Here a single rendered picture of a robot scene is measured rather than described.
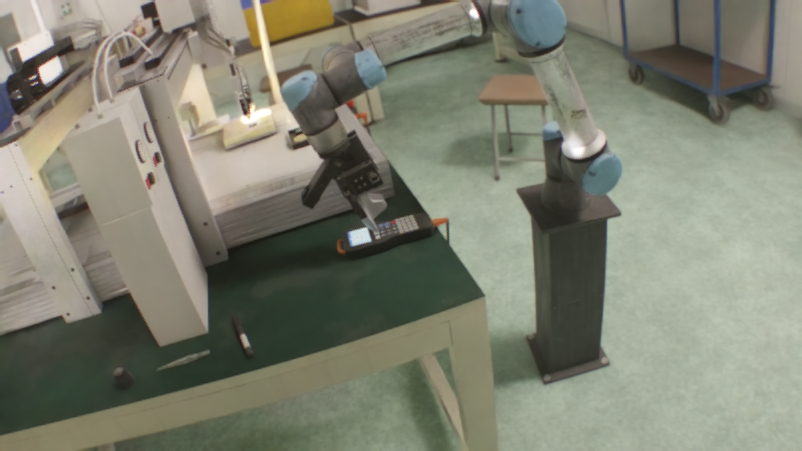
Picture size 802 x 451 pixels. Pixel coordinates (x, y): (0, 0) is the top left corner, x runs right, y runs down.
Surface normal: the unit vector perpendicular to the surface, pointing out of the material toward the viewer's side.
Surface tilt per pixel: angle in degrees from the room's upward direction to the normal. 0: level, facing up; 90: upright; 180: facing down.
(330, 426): 0
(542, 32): 83
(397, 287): 0
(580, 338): 90
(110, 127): 90
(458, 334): 90
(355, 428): 0
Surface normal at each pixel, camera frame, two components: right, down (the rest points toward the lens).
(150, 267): 0.25, 0.46
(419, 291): -0.20, -0.83
